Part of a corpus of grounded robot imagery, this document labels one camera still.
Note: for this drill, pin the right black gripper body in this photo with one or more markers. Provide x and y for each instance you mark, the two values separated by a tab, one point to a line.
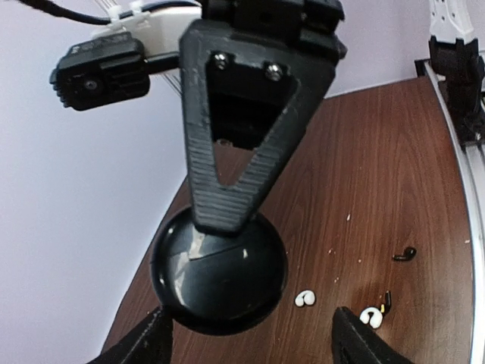
273	22

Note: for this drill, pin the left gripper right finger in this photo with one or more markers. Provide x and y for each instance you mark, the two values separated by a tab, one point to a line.
354	342

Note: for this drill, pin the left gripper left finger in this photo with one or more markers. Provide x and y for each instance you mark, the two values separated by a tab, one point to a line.
150	341

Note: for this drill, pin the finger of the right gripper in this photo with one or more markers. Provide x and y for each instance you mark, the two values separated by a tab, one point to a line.
257	89

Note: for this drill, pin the black round charging case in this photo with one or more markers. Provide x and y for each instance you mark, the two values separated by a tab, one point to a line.
215	284

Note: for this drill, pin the white earbud lower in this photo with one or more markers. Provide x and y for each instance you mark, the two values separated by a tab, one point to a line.
372	316

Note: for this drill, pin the white earbud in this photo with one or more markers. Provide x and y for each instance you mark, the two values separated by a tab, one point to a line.
305	298
372	316

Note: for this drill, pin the black earbud left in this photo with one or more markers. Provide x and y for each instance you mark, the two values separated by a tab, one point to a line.
386	306

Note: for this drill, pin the black earbud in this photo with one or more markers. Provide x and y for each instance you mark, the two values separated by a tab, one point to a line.
386	306
406	256

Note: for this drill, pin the white earbud upper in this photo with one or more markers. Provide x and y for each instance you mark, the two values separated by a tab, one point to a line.
305	298

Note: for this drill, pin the black earbud right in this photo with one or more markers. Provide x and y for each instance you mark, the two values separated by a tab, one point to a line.
406	256

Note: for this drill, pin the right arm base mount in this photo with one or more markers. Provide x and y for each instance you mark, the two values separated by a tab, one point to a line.
463	68

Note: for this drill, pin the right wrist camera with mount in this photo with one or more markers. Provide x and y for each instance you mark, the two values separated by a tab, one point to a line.
102	71

